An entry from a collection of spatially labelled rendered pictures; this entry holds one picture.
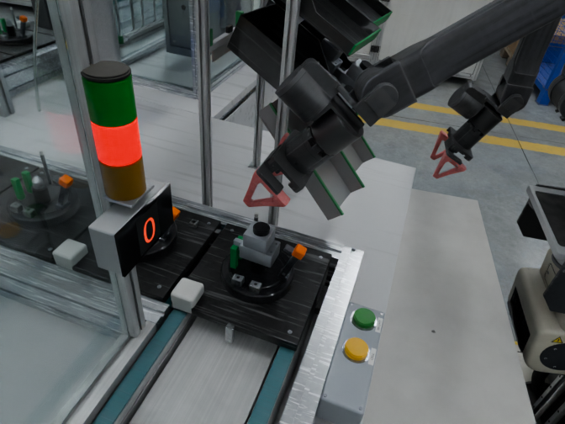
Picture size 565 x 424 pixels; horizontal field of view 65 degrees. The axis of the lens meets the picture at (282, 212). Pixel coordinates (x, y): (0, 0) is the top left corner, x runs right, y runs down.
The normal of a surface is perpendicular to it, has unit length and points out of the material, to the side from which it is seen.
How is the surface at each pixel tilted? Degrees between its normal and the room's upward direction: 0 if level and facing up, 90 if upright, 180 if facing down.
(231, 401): 0
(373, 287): 0
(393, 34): 90
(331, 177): 45
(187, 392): 0
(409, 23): 90
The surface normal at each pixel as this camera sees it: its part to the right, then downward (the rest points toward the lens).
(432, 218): 0.08, -0.78
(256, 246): -0.36, 0.55
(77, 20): 0.94, 0.27
